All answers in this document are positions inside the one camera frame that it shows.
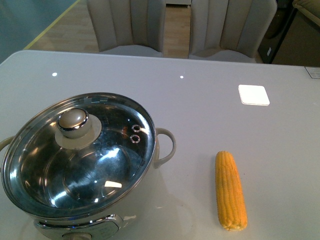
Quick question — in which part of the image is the stainless steel electric pot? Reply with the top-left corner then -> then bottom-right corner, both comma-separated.
0,91 -> 177,240

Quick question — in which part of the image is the right beige upholstered chair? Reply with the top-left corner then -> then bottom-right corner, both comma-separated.
188,0 -> 277,63

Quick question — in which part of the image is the table corner sticker label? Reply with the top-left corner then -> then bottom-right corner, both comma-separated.
304,66 -> 320,79

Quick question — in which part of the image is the dark cabinet at right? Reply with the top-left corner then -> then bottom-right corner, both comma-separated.
258,0 -> 320,67

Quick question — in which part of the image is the beige upholstered chair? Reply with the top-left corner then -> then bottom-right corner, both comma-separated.
87,0 -> 166,57
188,0 -> 277,63

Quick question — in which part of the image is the glass pot lid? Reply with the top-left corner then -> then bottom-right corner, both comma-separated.
1,92 -> 157,218

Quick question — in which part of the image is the yellow corn cob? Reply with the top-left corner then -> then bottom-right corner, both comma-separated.
215,151 -> 248,231

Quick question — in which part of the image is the left beige upholstered chair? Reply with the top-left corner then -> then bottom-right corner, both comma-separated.
87,0 -> 166,57

